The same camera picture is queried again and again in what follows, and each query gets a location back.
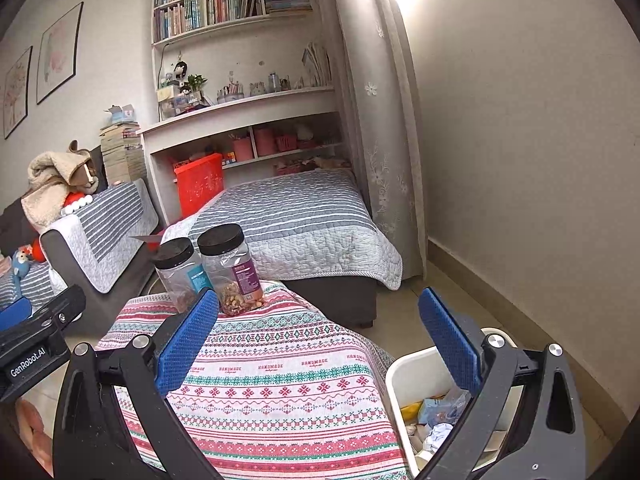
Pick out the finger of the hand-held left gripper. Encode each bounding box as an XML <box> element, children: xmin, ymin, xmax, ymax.
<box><xmin>27</xmin><ymin>284</ymin><xmax>87</xmax><ymax>335</ymax></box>
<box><xmin>0</xmin><ymin>297</ymin><xmax>33</xmax><ymax>333</ymax></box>

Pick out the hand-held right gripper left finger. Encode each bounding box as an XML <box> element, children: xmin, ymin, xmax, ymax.
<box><xmin>52</xmin><ymin>287</ymin><xmax>221</xmax><ymax>480</ymax></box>

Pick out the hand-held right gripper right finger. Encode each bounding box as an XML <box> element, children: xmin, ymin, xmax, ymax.
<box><xmin>414</xmin><ymin>287</ymin><xmax>588</xmax><ymax>480</ymax></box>

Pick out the white waste bin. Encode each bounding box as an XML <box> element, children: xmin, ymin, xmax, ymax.
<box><xmin>385</xmin><ymin>327</ymin><xmax>518</xmax><ymax>480</ymax></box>

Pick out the person's left hand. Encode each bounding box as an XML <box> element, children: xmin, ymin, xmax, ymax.
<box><xmin>14</xmin><ymin>399</ymin><xmax>54</xmax><ymax>467</ymax></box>

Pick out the grey striped sofa cover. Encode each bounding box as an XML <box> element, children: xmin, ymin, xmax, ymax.
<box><xmin>42</xmin><ymin>179</ymin><xmax>160</xmax><ymax>295</ymax></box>
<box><xmin>0</xmin><ymin>260</ymin><xmax>68</xmax><ymax>311</ymax></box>

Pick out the blue plush toy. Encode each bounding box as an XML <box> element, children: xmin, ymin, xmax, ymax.
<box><xmin>10</xmin><ymin>246</ymin><xmax>36</xmax><ymax>278</ymax></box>

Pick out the teal label plastic jar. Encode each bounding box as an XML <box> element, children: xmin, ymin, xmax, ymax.
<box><xmin>152</xmin><ymin>237</ymin><xmax>206</xmax><ymax>313</ymax></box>

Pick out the dark grey sofa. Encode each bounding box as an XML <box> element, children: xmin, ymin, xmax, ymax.
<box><xmin>0</xmin><ymin>180</ymin><xmax>161</xmax><ymax>336</ymax></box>

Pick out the purple label plastic jar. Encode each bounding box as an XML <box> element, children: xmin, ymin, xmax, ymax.
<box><xmin>197</xmin><ymin>224</ymin><xmax>266</xmax><ymax>317</ymax></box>

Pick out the red cardboard box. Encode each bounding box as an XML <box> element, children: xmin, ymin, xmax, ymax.
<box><xmin>129</xmin><ymin>230</ymin><xmax>168</xmax><ymax>256</ymax></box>

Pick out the red plush with white pompoms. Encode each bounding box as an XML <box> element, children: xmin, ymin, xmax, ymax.
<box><xmin>60</xmin><ymin>191</ymin><xmax>93</xmax><ymax>216</ymax></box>

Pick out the beige fleece blanket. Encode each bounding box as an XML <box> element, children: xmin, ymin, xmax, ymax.
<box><xmin>21</xmin><ymin>152</ymin><xmax>76</xmax><ymax>236</ymax></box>

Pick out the brown plush toy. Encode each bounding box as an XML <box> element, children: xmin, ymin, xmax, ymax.
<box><xmin>67</xmin><ymin>140</ymin><xmax>108</xmax><ymax>193</ymax></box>

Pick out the red gift bag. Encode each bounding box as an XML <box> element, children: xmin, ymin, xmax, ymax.
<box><xmin>174</xmin><ymin>152</ymin><xmax>224</xmax><ymax>218</ymax></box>

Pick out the bed with grey quilt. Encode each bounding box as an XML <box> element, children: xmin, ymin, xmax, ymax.
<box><xmin>160</xmin><ymin>167</ymin><xmax>403</xmax><ymax>291</ymax></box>

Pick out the tall stack of books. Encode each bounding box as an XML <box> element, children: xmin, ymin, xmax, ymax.
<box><xmin>99</xmin><ymin>122</ymin><xmax>146</xmax><ymax>186</ymax></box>

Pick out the tissue box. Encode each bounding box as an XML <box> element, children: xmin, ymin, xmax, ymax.
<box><xmin>102</xmin><ymin>104</ymin><xmax>137</xmax><ymax>125</ymax></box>

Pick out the white headboard shelf unit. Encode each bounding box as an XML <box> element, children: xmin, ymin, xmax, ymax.
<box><xmin>137</xmin><ymin>85</ymin><xmax>356</xmax><ymax>226</ymax></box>

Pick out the embroidered grey curtain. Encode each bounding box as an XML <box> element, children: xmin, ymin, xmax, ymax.
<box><xmin>295</xmin><ymin>0</ymin><xmax>428</xmax><ymax>281</ymax></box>

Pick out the leaning stack of papers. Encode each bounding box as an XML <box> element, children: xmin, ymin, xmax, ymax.
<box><xmin>301</xmin><ymin>42</ymin><xmax>333</xmax><ymax>88</ymax></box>

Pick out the row of shelved books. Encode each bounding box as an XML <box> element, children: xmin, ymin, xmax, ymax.
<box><xmin>152</xmin><ymin>0</ymin><xmax>313</xmax><ymax>43</ymax></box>

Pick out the dark bed frame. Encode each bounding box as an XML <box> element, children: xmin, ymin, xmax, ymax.
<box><xmin>280</xmin><ymin>275</ymin><xmax>378</xmax><ymax>328</ymax></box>

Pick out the medium framed wall picture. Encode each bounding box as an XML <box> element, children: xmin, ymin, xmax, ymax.
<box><xmin>2</xmin><ymin>46</ymin><xmax>33</xmax><ymax>140</ymax></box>

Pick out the large framed wall picture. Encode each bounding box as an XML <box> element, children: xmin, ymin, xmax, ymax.
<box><xmin>36</xmin><ymin>1</ymin><xmax>84</xmax><ymax>106</ymax></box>

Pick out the white wall bookshelf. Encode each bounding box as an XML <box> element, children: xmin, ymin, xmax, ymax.
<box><xmin>150</xmin><ymin>0</ymin><xmax>316</xmax><ymax>46</ymax></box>

